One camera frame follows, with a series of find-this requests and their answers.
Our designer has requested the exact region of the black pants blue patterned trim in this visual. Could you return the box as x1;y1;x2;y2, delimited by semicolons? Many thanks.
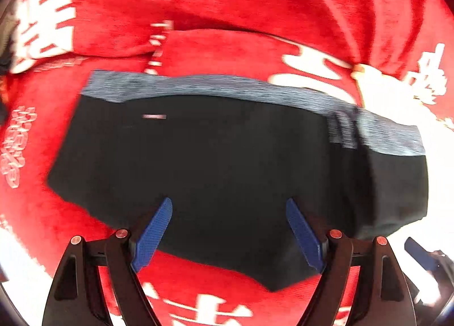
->
48;70;429;291

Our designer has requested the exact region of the red wedding sofa cover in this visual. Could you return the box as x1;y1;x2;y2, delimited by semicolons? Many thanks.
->
1;0;453;325

